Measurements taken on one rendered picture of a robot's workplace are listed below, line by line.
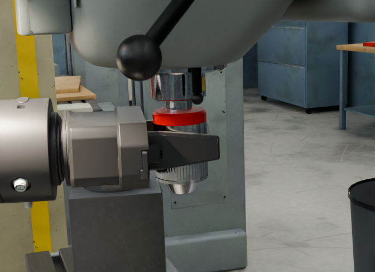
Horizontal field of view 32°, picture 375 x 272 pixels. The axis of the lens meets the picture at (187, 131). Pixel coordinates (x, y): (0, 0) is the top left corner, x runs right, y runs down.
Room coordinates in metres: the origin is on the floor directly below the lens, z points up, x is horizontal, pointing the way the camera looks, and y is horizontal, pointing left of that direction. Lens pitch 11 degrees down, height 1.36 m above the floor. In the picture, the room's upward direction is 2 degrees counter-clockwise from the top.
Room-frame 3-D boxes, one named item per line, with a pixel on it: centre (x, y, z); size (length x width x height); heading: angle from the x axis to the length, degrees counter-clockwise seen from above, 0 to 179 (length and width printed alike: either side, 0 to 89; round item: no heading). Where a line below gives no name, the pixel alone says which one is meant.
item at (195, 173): (0.56, 0.01, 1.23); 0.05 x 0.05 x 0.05
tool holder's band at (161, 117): (0.56, 0.01, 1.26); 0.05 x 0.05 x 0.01
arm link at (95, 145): (0.55, 0.10, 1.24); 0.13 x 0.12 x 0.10; 7
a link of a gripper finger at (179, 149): (0.53, 0.00, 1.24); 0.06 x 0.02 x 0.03; 97
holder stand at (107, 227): (0.91, 0.11, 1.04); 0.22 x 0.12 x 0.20; 6
